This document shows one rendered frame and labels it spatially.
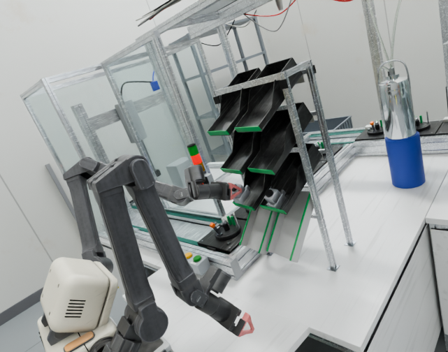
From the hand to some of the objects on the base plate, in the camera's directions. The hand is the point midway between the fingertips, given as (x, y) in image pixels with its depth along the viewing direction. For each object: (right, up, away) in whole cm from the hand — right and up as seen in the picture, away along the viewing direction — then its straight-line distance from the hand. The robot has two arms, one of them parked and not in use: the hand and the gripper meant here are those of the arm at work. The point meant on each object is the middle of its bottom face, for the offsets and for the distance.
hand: (236, 190), depth 127 cm
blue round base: (+94, +2, +43) cm, 104 cm away
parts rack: (+34, -28, +19) cm, 48 cm away
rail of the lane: (-28, -40, +48) cm, 68 cm away
